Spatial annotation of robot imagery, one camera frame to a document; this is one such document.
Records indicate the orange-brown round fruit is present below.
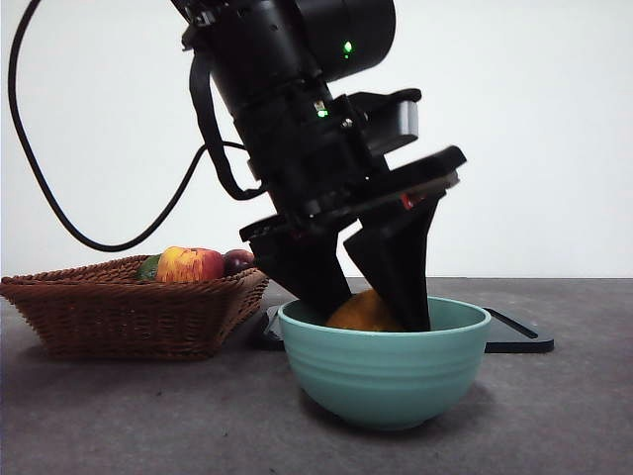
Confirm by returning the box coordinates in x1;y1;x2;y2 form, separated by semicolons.
324;289;409;333

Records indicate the teal ribbed bowl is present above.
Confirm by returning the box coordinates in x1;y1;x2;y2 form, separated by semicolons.
278;295;493;430

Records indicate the dark red plum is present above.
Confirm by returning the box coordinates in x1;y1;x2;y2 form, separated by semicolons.
223;249;256;277

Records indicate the red and yellow apple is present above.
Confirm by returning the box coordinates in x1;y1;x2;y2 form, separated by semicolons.
155;245;226;284

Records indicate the black rectangular tray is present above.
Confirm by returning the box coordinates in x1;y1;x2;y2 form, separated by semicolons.
256;305;555;355

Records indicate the green fruit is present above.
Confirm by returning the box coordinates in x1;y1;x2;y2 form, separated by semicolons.
136;254;163;282

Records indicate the brown wicker basket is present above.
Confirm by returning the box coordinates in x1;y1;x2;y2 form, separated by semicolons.
0;254;271;361

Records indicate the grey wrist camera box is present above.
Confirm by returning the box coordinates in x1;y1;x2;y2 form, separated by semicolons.
345;88;422;154

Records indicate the black flat cable strap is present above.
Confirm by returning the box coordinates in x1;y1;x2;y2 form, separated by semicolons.
187;47;266;202

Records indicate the black round cable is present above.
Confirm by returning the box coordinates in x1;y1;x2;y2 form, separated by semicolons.
7;0;248;252

